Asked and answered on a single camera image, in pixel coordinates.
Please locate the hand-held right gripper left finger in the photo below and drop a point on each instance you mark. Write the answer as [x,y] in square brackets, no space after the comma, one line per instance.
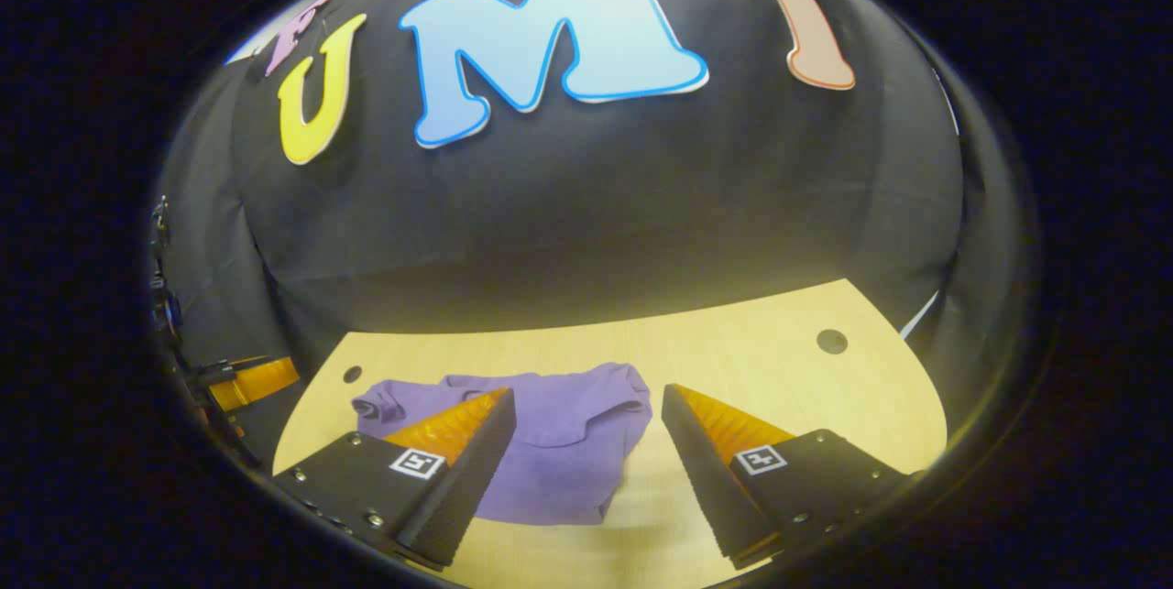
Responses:
[467,488]

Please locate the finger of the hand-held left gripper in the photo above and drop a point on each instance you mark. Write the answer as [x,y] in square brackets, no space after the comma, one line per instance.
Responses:
[266,380]

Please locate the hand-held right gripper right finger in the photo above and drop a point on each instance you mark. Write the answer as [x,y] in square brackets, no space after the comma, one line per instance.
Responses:
[706,488]

